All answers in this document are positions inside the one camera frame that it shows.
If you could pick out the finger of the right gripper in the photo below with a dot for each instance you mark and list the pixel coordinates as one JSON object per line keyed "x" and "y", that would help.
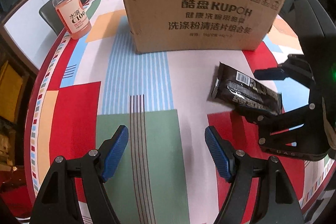
{"x": 270, "y": 74}
{"x": 257, "y": 116}

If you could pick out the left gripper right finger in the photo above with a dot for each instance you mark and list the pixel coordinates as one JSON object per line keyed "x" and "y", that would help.
{"x": 276, "y": 201}

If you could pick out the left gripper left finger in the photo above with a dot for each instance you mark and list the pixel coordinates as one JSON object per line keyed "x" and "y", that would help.
{"x": 57, "y": 200}

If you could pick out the black snack packet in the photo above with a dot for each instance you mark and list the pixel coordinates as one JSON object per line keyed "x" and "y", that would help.
{"x": 238, "y": 89}

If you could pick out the colourful patchwork tablecloth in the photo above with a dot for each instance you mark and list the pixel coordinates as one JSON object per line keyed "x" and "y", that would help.
{"x": 88, "y": 87}

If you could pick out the brown cardboard box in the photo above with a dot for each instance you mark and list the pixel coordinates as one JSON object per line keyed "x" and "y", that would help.
{"x": 175, "y": 25}

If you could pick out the grey chair left side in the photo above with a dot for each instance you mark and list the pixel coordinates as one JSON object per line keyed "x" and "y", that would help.
{"x": 48, "y": 13}

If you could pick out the pink drink bottle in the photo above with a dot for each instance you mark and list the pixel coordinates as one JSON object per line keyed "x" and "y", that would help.
{"x": 73, "y": 17}

